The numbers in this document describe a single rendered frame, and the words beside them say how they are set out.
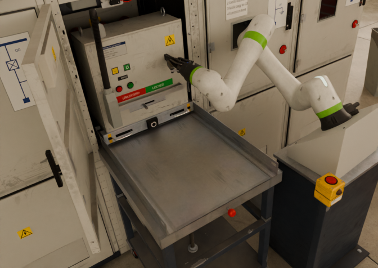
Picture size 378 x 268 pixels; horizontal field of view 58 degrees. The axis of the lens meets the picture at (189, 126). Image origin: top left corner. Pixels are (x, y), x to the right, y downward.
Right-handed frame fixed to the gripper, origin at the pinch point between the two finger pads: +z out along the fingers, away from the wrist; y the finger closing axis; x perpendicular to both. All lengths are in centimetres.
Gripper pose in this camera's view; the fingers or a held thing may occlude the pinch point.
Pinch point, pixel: (169, 58)
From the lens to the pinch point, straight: 171.2
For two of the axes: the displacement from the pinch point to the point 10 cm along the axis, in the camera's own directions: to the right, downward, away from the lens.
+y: 8.4, -3.6, 4.1
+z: -5.4, -4.4, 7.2
